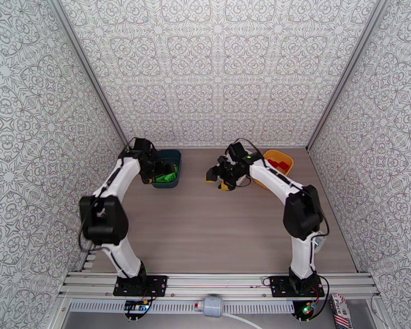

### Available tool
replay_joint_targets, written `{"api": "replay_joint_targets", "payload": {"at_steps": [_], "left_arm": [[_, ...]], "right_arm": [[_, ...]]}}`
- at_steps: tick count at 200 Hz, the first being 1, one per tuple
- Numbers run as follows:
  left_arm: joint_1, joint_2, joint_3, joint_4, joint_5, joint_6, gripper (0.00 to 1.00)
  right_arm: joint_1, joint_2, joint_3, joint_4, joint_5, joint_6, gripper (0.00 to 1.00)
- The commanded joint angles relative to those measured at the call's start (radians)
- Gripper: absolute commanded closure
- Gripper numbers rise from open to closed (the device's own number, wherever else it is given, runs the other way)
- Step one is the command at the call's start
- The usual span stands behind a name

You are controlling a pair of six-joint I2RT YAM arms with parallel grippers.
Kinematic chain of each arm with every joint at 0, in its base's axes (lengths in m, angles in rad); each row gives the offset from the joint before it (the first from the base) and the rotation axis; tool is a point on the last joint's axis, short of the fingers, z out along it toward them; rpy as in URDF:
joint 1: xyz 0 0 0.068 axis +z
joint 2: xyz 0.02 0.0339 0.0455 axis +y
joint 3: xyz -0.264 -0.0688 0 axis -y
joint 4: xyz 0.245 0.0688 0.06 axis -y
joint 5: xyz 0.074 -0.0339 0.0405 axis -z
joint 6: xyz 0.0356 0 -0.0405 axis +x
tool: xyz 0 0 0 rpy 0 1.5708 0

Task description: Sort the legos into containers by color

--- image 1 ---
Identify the teal plastic container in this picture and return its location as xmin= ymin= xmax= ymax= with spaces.
xmin=151 ymin=149 xmax=182 ymax=189

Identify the yellow plastic container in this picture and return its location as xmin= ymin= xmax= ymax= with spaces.
xmin=253 ymin=150 xmax=295 ymax=191

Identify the white cylindrical plug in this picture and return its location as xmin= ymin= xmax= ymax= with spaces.
xmin=196 ymin=294 xmax=224 ymax=318

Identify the flag print box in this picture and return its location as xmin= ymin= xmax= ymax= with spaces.
xmin=329 ymin=293 xmax=354 ymax=329

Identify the black right camera cable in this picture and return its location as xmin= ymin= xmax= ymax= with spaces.
xmin=237 ymin=137 xmax=265 ymax=157

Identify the long aluminium rail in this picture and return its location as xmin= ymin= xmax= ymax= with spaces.
xmin=59 ymin=271 xmax=380 ymax=302

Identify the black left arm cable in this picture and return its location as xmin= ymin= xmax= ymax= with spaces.
xmin=77 ymin=214 xmax=94 ymax=254

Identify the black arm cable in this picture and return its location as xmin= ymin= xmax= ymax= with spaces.
xmin=77 ymin=214 xmax=94 ymax=254
xmin=310 ymin=214 xmax=330 ymax=245

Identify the aluminium frame post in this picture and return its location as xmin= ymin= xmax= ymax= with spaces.
xmin=305 ymin=0 xmax=389 ymax=151
xmin=43 ymin=0 xmax=134 ymax=152

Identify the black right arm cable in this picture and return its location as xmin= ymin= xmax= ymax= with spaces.
xmin=310 ymin=214 xmax=330 ymax=245

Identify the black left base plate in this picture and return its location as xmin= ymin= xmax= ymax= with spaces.
xmin=113 ymin=275 xmax=169 ymax=298

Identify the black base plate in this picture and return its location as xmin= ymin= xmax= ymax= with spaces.
xmin=270 ymin=275 xmax=325 ymax=298
xmin=113 ymin=275 xmax=169 ymax=298

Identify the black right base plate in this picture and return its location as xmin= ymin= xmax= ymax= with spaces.
xmin=270 ymin=275 xmax=325 ymax=298

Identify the white slotted cable duct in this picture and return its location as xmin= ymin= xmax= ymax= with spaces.
xmin=68 ymin=301 xmax=296 ymax=314

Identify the white hose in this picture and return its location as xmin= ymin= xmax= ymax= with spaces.
xmin=221 ymin=312 xmax=262 ymax=329

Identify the circuit board with wires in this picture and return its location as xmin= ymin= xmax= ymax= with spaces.
xmin=124 ymin=299 xmax=150 ymax=313

